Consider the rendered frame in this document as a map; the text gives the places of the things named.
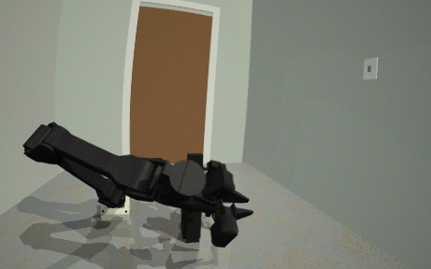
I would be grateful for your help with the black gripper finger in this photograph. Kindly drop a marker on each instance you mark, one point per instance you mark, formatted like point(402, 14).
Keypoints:
point(240, 213)
point(235, 197)

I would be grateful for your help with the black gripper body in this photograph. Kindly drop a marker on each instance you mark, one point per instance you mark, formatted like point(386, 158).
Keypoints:
point(224, 229)

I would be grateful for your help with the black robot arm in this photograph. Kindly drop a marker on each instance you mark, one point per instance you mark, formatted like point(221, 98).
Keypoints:
point(142, 179)

